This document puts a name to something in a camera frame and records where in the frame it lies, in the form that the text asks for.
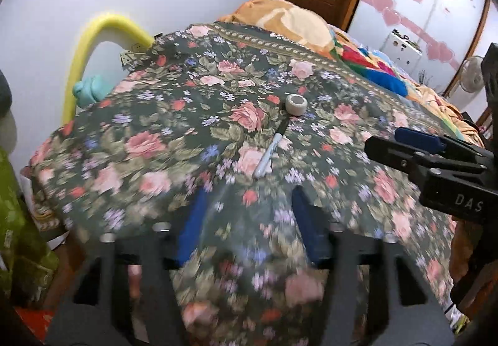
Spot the grey tape roll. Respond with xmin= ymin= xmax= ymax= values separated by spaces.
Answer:
xmin=284 ymin=94 xmax=308 ymax=117

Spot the grey black marker pen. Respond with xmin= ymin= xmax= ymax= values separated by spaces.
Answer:
xmin=252 ymin=118 xmax=289 ymax=179

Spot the white standing fan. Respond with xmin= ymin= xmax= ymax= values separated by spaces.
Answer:
xmin=459 ymin=56 xmax=485 ymax=93

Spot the colourful fleece blanket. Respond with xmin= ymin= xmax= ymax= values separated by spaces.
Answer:
xmin=328 ymin=25 xmax=409 ymax=97

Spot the red floral box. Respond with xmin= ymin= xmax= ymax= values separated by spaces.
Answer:
xmin=14 ymin=307 xmax=54 ymax=340

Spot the green patterned fabric bag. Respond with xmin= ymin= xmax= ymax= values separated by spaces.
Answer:
xmin=1 ymin=151 xmax=59 ymax=308

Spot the orange cream blanket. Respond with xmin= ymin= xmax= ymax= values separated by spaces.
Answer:
xmin=218 ymin=0 xmax=335 ymax=58

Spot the dark floral bedspread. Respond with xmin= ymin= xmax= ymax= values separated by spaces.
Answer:
xmin=31 ymin=22 xmax=454 ymax=345

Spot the teal plush toy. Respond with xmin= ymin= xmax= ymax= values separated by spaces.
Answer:
xmin=73 ymin=76 xmax=113 ymax=108

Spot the dark green cushion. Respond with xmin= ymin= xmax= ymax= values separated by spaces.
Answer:
xmin=0 ymin=71 xmax=13 ymax=119

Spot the yellow foam tube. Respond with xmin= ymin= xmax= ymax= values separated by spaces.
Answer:
xmin=61 ymin=11 xmax=155 ymax=125

